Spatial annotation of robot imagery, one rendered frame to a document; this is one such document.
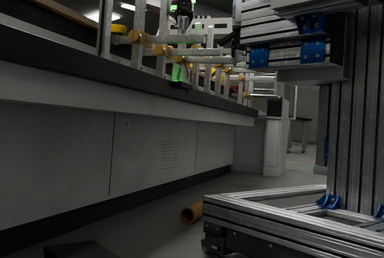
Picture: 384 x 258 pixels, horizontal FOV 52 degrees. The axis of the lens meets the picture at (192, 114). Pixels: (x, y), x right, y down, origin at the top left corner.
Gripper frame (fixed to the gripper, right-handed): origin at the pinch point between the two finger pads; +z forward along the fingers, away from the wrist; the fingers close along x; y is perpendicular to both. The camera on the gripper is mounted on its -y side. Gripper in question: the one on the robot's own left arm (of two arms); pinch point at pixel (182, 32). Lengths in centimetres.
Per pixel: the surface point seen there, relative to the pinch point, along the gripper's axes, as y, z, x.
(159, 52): 6.8, 12.0, -10.3
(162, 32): 4.2, 1.7, -9.6
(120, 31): 21.0, 6.7, -26.4
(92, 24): 29.0, 6.5, -37.0
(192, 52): 5.2, 10.8, 5.7
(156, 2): -708, -233, -89
